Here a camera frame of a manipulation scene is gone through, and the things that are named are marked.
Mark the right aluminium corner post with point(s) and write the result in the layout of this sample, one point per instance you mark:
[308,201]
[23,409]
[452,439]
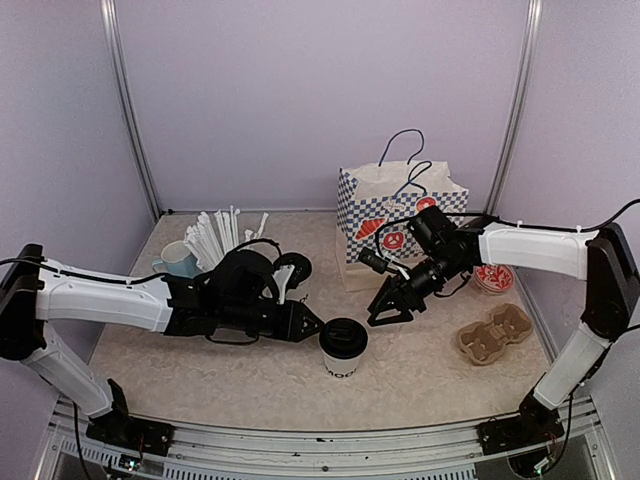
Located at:
[517,106]

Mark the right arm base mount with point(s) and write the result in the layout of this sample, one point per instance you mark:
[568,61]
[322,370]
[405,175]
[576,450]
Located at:
[532,424]

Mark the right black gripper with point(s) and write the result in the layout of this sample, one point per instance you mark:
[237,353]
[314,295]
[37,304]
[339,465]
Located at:
[401,291]

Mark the red patterned small bowl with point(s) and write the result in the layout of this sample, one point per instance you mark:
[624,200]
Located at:
[494,279]

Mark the light blue ceramic mug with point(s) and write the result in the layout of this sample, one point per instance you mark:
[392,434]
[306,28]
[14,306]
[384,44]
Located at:
[176,259]

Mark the brown cardboard cup carrier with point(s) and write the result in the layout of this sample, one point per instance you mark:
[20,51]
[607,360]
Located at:
[484,342]

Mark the bundle of wrapped white straws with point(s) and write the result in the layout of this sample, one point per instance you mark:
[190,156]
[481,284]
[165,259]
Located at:
[214,235]

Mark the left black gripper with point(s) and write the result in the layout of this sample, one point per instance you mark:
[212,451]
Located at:
[292,329]

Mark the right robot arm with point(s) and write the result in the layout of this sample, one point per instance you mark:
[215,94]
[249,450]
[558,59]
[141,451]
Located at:
[600,256]

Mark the aluminium corner post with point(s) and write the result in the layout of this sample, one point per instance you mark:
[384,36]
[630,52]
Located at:
[116,53]
[517,106]

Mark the aluminium front rail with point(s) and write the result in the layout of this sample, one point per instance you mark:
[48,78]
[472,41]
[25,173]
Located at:
[447,451]

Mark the checkered paper takeout bag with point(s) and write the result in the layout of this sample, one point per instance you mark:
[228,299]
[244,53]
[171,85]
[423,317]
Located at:
[374,202]

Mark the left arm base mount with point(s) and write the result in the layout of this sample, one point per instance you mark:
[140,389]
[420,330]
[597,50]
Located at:
[119,428]

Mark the white paper coffee cup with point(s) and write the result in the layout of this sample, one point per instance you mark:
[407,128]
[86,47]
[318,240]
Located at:
[301,293]

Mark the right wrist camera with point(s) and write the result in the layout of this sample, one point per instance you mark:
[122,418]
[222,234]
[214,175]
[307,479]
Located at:
[381,265]

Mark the left aluminium corner post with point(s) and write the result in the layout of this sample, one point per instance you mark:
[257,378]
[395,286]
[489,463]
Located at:
[116,53]

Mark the black plastic cup lid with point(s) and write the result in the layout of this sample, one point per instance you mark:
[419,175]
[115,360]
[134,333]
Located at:
[302,266]

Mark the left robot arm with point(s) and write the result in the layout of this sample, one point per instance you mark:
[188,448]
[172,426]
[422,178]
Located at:
[245,292]

